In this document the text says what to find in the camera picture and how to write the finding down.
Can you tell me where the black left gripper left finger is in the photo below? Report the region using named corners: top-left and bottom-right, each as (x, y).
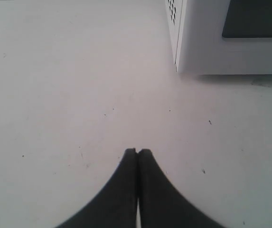
top-left (59, 148), bottom-right (138, 228)

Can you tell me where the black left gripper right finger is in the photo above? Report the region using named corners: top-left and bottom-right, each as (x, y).
top-left (138, 149), bottom-right (218, 228)

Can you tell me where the white microwave door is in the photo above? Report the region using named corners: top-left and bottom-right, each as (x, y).
top-left (176, 0), bottom-right (272, 76)

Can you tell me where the white microwave oven body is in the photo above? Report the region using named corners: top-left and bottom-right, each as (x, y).
top-left (165, 0), bottom-right (272, 76)

